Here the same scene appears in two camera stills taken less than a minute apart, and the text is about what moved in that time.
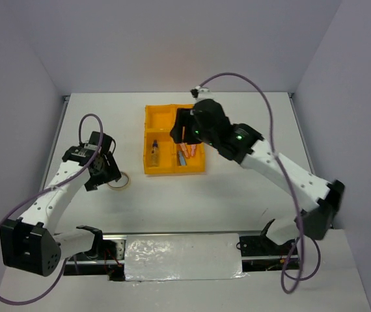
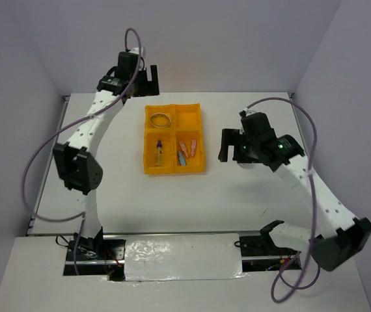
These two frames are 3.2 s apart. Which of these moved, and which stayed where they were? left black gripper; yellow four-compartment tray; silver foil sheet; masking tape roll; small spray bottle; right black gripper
Moved: small spray bottle; right black gripper; masking tape roll; left black gripper
Stayed: silver foil sheet; yellow four-compartment tray
